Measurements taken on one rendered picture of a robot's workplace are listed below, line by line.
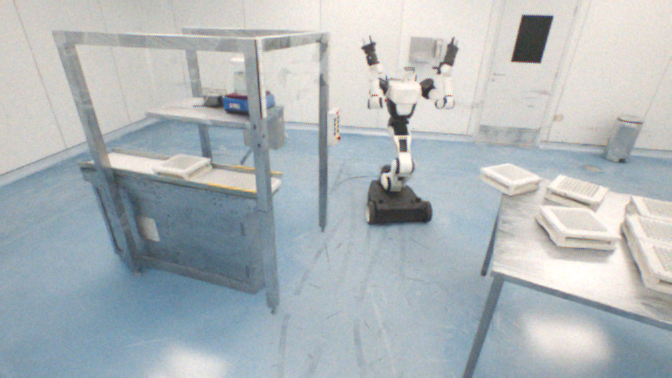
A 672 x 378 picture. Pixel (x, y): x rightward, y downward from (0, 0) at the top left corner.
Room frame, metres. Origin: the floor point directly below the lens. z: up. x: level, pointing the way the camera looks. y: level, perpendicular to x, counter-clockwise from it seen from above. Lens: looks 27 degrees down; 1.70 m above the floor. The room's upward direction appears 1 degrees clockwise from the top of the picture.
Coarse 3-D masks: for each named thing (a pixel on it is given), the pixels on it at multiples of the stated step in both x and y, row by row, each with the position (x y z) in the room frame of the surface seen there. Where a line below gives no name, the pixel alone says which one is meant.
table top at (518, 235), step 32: (544, 192) 1.73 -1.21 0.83; (608, 192) 1.75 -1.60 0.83; (512, 224) 1.38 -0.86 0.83; (608, 224) 1.40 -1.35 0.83; (512, 256) 1.13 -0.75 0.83; (544, 256) 1.13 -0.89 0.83; (576, 256) 1.14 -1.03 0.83; (608, 256) 1.14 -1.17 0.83; (544, 288) 0.95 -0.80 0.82; (576, 288) 0.94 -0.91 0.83; (608, 288) 0.95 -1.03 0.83; (640, 288) 0.95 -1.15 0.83; (640, 320) 0.82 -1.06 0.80
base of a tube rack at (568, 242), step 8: (536, 216) 1.43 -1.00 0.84; (544, 224) 1.35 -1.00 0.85; (552, 232) 1.28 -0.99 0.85; (552, 240) 1.25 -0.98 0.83; (568, 240) 1.21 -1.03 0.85; (576, 240) 1.22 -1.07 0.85; (584, 240) 1.22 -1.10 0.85; (592, 240) 1.22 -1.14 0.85; (600, 240) 1.22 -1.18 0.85; (592, 248) 1.19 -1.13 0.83; (600, 248) 1.19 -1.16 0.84; (608, 248) 1.18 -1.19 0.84; (616, 248) 1.18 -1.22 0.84
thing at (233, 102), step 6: (228, 96) 1.74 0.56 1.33; (234, 96) 1.73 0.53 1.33; (240, 96) 1.73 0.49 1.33; (246, 96) 1.72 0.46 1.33; (228, 102) 1.73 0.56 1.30; (234, 102) 1.72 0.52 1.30; (240, 102) 1.71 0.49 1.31; (246, 102) 1.70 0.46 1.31; (228, 108) 1.73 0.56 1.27; (234, 108) 1.72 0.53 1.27; (240, 108) 1.71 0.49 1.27; (246, 108) 1.70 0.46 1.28
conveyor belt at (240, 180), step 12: (120, 156) 2.17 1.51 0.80; (132, 156) 2.17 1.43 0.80; (132, 168) 1.97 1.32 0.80; (144, 168) 1.98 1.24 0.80; (204, 180) 1.82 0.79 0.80; (216, 180) 1.83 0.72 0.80; (228, 180) 1.83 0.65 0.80; (240, 180) 1.83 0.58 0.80; (252, 180) 1.84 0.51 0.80; (276, 180) 1.85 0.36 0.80; (228, 192) 1.68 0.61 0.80
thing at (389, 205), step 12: (384, 168) 3.15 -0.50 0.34; (372, 180) 3.21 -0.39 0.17; (372, 192) 2.94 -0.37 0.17; (384, 192) 2.95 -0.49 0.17; (396, 192) 2.95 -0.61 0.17; (408, 192) 2.96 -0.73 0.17; (384, 204) 2.63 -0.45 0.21; (396, 204) 2.67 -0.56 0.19; (408, 204) 2.68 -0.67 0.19; (420, 204) 2.66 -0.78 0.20; (384, 216) 2.60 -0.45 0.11; (396, 216) 2.61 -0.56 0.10; (408, 216) 2.62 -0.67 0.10; (420, 216) 2.63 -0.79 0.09
